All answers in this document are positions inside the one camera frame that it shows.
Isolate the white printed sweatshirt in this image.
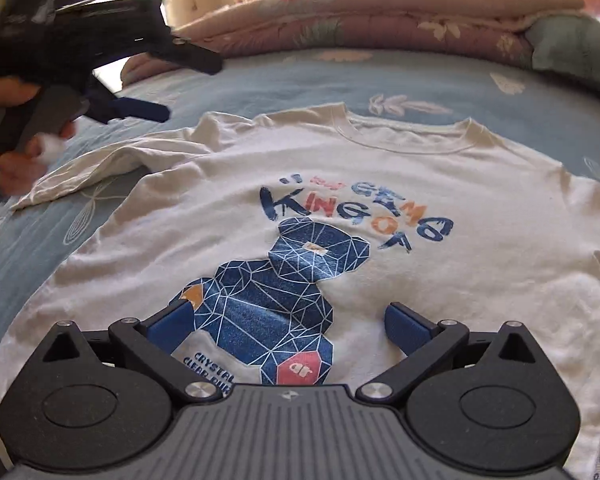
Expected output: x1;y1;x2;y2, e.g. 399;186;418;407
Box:
0;104;600;479

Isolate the person's left hand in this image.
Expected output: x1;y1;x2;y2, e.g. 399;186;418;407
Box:
0;78;77;196

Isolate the pink floral folded quilt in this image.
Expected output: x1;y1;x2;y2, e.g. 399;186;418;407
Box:
120;0;586;86

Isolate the green flower pillow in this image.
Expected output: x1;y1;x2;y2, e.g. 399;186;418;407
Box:
524;15;600;92

